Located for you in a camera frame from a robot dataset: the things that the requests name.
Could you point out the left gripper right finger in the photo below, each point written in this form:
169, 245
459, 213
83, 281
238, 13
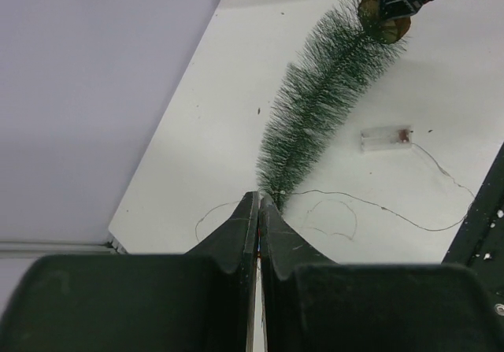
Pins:
311, 303

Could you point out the small green christmas tree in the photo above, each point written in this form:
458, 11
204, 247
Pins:
348, 49

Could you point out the clear battery box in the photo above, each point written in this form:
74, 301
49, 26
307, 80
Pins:
392, 137

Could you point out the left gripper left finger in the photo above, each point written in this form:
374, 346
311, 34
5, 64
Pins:
202, 300

